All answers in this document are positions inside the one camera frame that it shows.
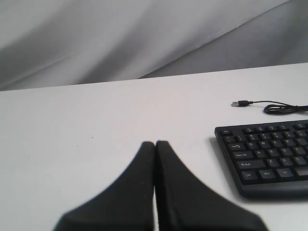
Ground black acer keyboard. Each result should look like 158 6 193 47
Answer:
215 120 308 199

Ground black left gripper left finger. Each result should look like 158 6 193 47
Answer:
54 141 154 231

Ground black USB cable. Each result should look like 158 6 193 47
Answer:
231 100 308 116

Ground grey backdrop cloth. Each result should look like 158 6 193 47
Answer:
0 0 308 90

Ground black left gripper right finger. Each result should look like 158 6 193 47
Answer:
155 141 268 231

